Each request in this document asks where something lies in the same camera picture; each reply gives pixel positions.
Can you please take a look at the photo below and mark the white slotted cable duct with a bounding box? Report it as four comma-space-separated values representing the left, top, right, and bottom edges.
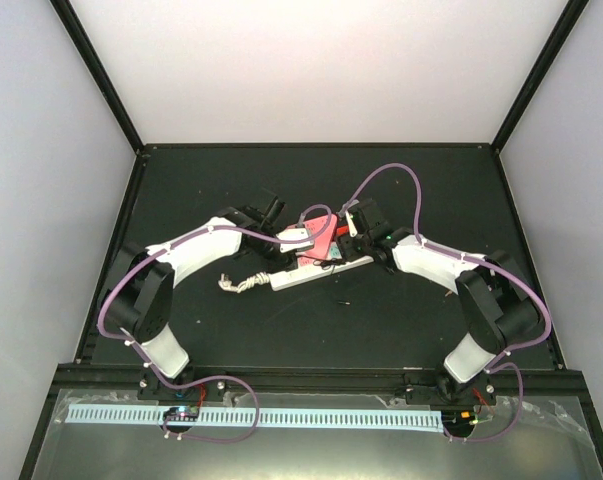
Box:
65, 404, 444, 433

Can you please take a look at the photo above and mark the white power strip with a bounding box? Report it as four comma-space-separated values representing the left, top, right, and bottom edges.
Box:
269, 242, 373, 291

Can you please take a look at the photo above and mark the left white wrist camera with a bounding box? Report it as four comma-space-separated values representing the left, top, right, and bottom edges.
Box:
276, 226, 314, 253

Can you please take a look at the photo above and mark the left black frame post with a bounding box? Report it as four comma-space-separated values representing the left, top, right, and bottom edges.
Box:
50, 0, 144, 153

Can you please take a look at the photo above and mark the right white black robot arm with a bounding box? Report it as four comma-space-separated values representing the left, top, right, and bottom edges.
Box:
337, 199, 547, 403

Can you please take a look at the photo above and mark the purple cable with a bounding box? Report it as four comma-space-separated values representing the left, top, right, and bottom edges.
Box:
343, 163, 552, 444
96, 203, 333, 391

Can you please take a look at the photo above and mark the pink triangular plug adapter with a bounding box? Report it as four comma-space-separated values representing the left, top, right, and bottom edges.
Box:
297, 214, 337, 260

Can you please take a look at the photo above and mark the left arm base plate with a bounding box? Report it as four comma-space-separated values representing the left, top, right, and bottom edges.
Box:
136, 367, 232, 431

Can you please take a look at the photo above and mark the black frame post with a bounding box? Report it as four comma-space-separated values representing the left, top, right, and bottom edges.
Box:
50, 0, 144, 153
491, 0, 589, 153

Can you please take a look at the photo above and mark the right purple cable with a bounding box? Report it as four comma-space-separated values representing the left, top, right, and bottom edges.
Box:
343, 163, 552, 444

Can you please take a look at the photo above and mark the white knotted power cord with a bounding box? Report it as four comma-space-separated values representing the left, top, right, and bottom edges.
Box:
217, 271, 273, 295

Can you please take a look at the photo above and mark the red cube plug adapter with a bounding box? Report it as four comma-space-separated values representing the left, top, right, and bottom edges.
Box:
334, 225, 356, 239

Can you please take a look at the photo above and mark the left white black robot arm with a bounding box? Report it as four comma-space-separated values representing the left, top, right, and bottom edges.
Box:
97, 190, 291, 399

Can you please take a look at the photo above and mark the black plug with thin cable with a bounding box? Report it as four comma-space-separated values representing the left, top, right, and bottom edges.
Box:
297, 255, 346, 273

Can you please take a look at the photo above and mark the right black frame post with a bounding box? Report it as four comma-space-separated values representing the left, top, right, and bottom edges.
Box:
491, 0, 589, 153

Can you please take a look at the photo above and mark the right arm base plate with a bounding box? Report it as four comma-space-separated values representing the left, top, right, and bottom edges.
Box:
402, 367, 496, 406

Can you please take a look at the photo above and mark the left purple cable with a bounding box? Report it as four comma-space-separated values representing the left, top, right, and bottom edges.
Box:
96, 203, 333, 391

